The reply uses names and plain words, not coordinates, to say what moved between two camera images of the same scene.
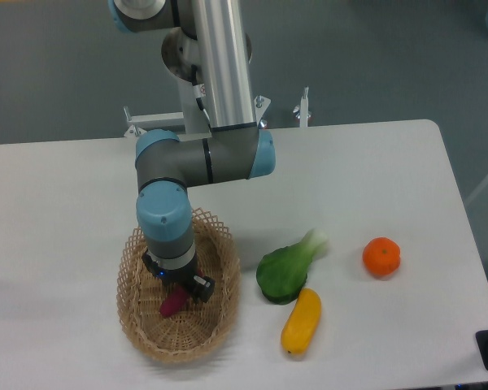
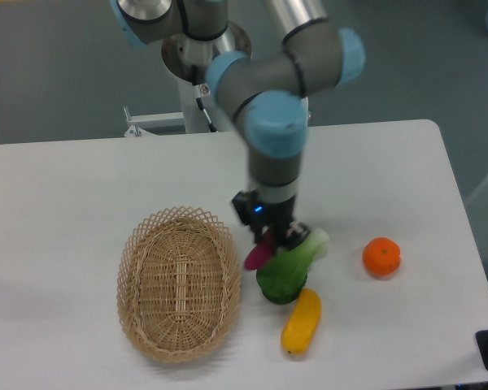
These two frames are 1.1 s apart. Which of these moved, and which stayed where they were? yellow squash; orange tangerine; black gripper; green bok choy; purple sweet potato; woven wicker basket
Moved: black gripper; purple sweet potato
Stayed: woven wicker basket; green bok choy; yellow squash; orange tangerine
